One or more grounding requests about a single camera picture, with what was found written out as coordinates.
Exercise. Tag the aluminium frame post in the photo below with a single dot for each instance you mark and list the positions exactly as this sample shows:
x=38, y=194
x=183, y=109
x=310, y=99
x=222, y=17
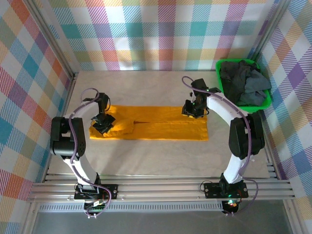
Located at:
x=269, y=31
x=52, y=41

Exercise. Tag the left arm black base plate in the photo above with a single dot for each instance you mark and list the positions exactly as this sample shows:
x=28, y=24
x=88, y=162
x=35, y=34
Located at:
x=111, y=191

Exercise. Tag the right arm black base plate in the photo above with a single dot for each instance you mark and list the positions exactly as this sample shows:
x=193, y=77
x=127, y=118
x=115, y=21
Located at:
x=212, y=190

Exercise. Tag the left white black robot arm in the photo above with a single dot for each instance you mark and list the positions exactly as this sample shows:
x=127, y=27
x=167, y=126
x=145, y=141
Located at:
x=83, y=168

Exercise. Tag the dark charcoal t-shirt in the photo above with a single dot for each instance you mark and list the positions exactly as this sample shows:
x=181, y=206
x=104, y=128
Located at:
x=231, y=73

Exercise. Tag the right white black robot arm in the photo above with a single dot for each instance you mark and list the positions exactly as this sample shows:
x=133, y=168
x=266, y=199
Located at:
x=234, y=168

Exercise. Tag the aluminium mounting rail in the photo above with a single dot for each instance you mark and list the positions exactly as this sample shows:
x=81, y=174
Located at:
x=158, y=190

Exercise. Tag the green plastic bin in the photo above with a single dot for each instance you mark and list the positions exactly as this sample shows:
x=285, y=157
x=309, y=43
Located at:
x=267, y=100

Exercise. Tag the orange t-shirt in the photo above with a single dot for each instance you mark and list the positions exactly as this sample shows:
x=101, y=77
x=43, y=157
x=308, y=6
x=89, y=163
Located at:
x=158, y=129

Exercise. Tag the slate grey t-shirt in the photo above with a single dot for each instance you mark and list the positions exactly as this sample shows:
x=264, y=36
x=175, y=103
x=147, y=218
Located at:
x=256, y=85

